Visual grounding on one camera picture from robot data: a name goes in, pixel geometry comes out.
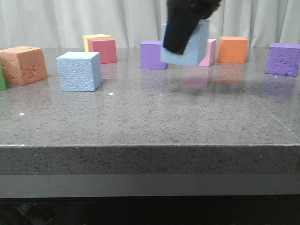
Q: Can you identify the dented terracotta foam cube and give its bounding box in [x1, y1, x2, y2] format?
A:
[0, 46, 48, 86]

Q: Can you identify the pink foam cube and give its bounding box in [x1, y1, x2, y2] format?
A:
[198, 38, 217, 67]

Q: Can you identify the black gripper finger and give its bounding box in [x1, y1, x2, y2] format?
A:
[163, 0, 221, 55]

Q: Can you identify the yellow foam cube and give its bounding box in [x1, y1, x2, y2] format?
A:
[83, 34, 112, 52]

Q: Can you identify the dented purple foam cube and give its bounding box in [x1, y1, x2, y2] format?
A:
[265, 43, 300, 76]

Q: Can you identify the orange foam cube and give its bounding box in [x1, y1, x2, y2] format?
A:
[217, 37, 248, 63]

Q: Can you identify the textured light blue foam cube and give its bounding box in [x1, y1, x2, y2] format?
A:
[56, 52, 103, 92]

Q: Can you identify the green foam cube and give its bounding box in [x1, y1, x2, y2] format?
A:
[0, 67, 7, 90]

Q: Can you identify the grey pleated curtain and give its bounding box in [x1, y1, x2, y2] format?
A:
[0, 0, 300, 48]

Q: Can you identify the smooth purple foam cube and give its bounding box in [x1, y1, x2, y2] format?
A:
[140, 40, 168, 70]

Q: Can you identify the dark red foam cube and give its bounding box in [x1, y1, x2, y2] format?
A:
[88, 37, 117, 64]

